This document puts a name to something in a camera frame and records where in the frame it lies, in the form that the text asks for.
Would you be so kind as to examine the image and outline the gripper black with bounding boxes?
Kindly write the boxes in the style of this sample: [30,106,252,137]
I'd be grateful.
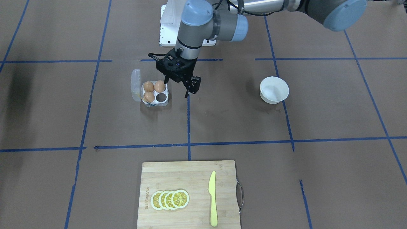
[156,48,202,99]

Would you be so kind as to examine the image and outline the brown egg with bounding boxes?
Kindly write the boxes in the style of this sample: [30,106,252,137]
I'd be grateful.
[143,91,155,103]
[143,81,155,92]
[154,80,167,93]

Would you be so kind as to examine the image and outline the clear plastic egg box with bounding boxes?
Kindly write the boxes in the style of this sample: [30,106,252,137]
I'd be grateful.
[130,69,169,107]

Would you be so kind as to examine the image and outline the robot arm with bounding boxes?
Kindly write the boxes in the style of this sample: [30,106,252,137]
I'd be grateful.
[148,0,367,98]

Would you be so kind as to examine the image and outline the white bowl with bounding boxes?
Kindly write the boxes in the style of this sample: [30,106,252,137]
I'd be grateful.
[259,76,290,104]

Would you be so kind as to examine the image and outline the yellow plastic knife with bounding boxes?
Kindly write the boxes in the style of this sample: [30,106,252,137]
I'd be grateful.
[208,171,218,227]

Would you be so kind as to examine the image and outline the wooden cutting board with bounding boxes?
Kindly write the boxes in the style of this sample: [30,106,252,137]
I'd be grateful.
[136,160,241,229]

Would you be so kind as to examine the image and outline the yellow lemon slices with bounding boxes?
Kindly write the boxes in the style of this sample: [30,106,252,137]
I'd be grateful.
[149,189,190,211]

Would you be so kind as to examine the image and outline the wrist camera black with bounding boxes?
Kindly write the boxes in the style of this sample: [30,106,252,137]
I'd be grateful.
[154,55,188,77]

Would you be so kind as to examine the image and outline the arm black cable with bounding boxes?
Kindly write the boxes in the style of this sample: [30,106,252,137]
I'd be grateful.
[148,52,178,62]

